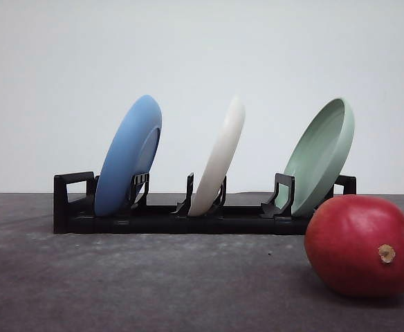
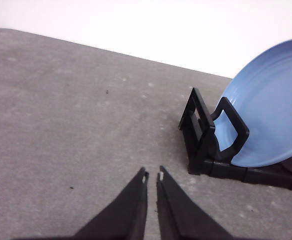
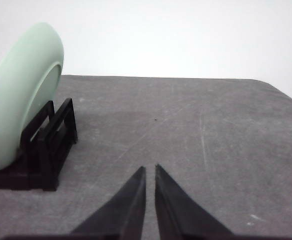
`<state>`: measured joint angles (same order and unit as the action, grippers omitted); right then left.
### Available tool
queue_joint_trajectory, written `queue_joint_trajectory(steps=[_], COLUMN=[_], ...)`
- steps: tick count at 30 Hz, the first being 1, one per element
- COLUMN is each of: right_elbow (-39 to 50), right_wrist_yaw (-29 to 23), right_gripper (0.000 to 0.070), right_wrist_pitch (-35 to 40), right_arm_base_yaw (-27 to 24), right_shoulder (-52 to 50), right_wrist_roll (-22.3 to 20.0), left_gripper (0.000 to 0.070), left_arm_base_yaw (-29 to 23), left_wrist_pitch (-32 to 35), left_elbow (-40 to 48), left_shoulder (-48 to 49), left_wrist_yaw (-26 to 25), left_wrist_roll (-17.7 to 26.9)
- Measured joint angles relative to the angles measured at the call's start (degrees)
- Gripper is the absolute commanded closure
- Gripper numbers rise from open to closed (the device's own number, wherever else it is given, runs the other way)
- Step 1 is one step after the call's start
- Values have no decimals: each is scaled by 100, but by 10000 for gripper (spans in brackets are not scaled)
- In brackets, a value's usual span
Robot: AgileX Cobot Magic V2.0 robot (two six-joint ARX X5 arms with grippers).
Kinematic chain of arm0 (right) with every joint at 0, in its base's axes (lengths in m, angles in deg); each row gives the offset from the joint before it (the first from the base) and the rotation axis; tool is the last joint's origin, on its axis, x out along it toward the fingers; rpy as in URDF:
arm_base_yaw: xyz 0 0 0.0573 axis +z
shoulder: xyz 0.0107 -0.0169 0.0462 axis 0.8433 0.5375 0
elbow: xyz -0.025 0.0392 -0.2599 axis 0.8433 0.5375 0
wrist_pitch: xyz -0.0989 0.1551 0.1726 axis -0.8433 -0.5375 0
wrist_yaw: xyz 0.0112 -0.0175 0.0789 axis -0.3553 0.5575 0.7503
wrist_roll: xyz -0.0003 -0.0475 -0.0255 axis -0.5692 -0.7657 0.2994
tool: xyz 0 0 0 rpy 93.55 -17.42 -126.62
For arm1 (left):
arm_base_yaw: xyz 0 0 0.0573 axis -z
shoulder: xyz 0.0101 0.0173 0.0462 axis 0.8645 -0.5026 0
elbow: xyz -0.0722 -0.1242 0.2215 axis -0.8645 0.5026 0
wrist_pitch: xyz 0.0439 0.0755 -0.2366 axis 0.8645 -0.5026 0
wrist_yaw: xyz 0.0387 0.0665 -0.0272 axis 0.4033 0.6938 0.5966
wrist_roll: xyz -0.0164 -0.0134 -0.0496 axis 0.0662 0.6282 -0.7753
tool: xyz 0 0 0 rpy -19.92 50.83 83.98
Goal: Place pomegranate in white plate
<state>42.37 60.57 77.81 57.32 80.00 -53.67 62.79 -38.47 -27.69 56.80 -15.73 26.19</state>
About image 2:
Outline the black dish rack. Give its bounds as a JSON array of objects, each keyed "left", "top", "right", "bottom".
[{"left": 178, "top": 87, "right": 292, "bottom": 192}]

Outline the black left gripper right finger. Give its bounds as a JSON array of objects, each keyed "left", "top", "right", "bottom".
[{"left": 156, "top": 166, "right": 232, "bottom": 240}]

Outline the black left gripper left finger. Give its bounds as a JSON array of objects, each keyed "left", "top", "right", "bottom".
[{"left": 74, "top": 167, "right": 149, "bottom": 240}]

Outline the blue plate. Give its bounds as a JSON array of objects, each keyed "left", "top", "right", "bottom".
[{"left": 214, "top": 39, "right": 292, "bottom": 167}]

